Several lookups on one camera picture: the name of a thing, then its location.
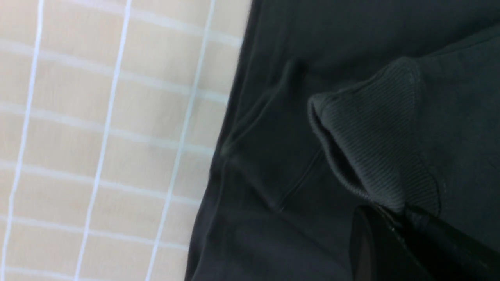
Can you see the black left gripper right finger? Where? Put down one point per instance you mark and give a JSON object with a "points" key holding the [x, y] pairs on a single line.
{"points": [[447, 253]]}

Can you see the beige checked tablecloth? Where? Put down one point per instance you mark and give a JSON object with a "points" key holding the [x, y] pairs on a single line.
{"points": [[110, 112]]}

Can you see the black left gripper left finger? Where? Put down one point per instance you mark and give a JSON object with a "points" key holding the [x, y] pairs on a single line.
{"points": [[377, 252]]}

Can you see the dark gray long-sleeved shirt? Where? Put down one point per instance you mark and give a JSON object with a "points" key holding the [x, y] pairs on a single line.
{"points": [[338, 104]]}

